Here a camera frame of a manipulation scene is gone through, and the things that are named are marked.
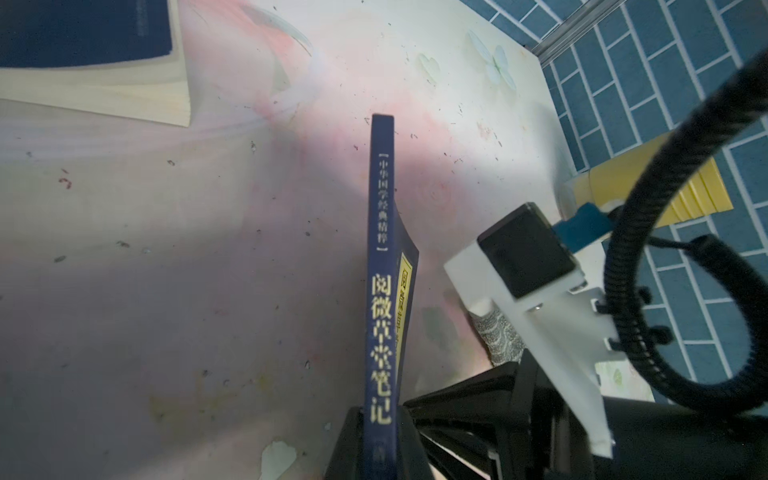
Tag blue book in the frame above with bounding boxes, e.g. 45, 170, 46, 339
361, 114, 414, 479
1, 0, 191, 127

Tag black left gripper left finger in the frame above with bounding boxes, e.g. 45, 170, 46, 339
324, 407, 363, 480

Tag yellow pen cup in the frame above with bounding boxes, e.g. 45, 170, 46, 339
557, 133, 734, 227

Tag grey striped cloth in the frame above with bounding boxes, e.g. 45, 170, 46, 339
470, 307, 526, 367

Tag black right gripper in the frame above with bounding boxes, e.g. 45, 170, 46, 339
405, 353, 596, 479

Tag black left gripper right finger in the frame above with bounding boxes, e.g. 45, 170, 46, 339
397, 407, 434, 480

